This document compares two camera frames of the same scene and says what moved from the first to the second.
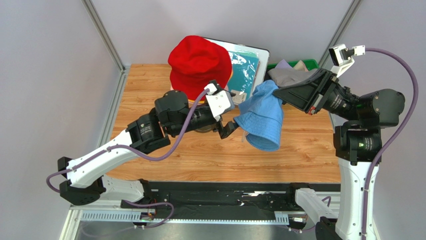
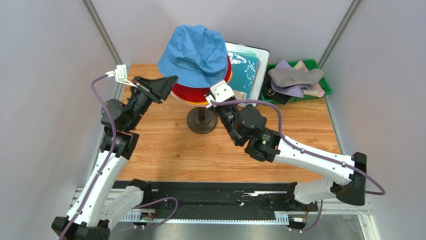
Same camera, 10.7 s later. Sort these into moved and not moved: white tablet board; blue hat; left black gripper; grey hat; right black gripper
Moved: blue hat; right black gripper; left black gripper
Not moved: white tablet board; grey hat
